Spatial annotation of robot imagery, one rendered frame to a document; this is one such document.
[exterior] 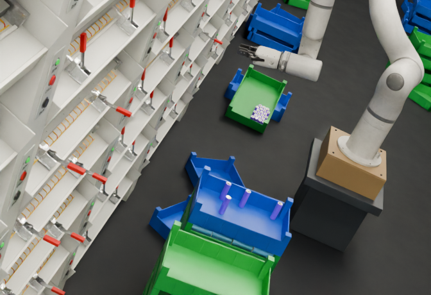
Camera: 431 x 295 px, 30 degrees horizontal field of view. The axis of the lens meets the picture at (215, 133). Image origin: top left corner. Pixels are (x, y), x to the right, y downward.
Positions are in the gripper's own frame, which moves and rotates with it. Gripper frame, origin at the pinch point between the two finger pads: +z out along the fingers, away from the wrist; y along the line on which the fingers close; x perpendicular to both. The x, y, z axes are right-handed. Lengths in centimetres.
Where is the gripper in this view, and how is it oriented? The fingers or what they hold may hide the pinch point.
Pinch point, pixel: (243, 49)
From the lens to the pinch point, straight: 322.1
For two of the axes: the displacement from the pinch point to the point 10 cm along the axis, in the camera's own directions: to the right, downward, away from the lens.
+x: 1.9, -8.5, -4.9
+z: -9.5, -2.9, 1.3
